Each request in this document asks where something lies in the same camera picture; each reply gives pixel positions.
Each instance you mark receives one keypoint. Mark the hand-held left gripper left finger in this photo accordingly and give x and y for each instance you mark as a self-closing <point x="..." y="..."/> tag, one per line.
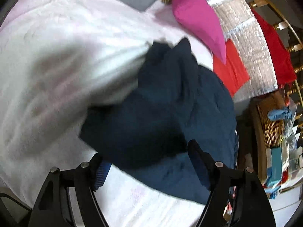
<point x="103" y="172"/>

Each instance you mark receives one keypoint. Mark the wicker basket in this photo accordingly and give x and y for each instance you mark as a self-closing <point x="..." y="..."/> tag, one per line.
<point x="272" y="130"/>

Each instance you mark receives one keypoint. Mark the red pillow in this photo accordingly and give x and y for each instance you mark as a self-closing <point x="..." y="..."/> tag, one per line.
<point x="232" y="71"/>

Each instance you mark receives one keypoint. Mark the navy blue jacket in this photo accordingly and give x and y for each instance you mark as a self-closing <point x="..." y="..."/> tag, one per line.
<point x="165" y="113"/>

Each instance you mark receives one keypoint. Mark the magenta pillow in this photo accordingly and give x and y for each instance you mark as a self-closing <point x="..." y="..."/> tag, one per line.
<point x="196" y="16"/>

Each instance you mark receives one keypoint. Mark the white pink fluffy blanket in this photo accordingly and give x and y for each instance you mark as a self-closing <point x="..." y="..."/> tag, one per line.
<point x="59" y="63"/>

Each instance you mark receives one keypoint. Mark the silver foil panel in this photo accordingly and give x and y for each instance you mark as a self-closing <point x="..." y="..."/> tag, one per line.
<point x="246" y="40"/>

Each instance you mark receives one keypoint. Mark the white plastic bag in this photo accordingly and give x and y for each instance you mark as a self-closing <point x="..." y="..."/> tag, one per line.
<point x="288" y="137"/>

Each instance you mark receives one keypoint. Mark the red cloth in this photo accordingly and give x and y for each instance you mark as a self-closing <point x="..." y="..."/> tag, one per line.
<point x="277" y="52"/>

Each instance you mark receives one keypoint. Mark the wooden stair railing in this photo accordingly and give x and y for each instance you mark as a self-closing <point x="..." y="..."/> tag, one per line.
<point x="256" y="3"/>

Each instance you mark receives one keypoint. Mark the light blue cardboard box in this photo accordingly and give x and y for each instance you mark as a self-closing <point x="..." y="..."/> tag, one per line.
<point x="277" y="165"/>

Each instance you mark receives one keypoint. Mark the blue cloth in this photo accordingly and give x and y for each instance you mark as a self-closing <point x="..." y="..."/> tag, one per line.
<point x="279" y="114"/>

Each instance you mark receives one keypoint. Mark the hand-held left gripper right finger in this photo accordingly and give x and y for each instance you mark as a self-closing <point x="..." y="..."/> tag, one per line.
<point x="200" y="165"/>

